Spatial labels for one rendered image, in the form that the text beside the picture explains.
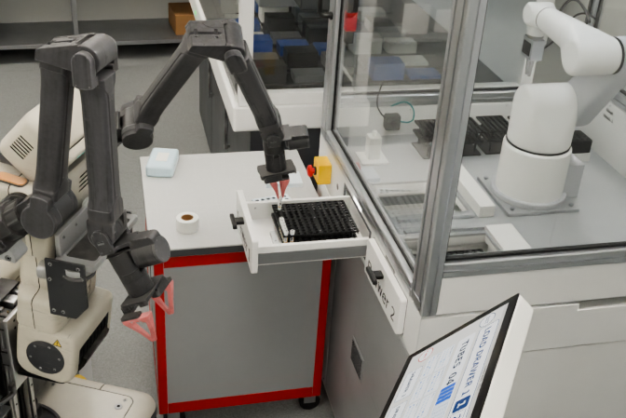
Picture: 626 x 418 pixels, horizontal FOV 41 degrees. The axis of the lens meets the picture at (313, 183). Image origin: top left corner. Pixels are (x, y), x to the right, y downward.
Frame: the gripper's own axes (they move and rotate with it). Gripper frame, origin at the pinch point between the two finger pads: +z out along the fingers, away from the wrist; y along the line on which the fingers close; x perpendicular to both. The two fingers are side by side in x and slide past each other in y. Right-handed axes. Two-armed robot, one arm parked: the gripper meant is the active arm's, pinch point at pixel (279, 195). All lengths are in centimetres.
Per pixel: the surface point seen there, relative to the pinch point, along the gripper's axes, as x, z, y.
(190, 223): 16.9, 14.1, -26.0
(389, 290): -40.0, 10.2, 18.8
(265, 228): 4.5, 13.3, -4.8
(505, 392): -107, -19, 18
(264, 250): -13.8, 8.0, -8.5
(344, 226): -8.1, 10.0, 16.1
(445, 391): -98, -13, 10
